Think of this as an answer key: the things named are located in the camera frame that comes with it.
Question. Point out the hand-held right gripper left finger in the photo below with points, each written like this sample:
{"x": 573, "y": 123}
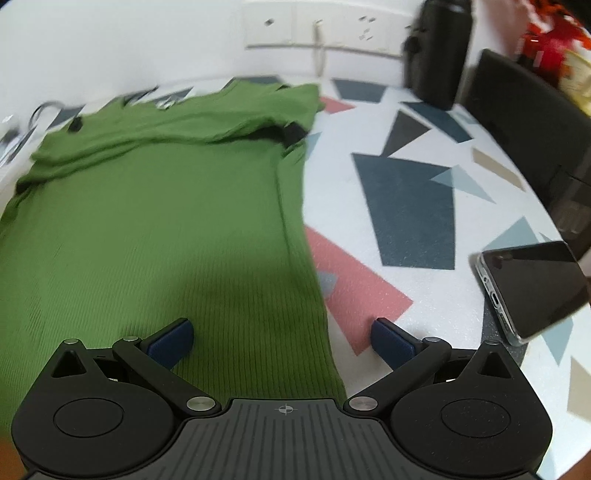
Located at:
{"x": 173, "y": 344}

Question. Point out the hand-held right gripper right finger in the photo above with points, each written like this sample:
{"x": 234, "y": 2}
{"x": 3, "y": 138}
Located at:
{"x": 392, "y": 344}

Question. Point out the black smartphone clear case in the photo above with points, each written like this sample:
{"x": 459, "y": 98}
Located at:
{"x": 535, "y": 286}

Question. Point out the geometric patterned tablecloth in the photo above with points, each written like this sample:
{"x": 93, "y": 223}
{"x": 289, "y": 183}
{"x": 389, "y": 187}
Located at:
{"x": 461, "y": 286}

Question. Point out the black bottle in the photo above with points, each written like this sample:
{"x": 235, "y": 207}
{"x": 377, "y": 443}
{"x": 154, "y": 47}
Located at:
{"x": 436, "y": 55}

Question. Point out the red orange packaging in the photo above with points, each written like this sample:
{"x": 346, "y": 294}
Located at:
{"x": 549, "y": 41}

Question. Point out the green ribbed shirt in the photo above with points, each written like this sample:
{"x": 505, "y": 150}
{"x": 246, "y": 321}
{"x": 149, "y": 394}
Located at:
{"x": 138, "y": 221}

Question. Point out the white wall socket panel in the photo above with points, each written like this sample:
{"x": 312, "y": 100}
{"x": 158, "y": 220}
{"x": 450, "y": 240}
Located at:
{"x": 323, "y": 27}

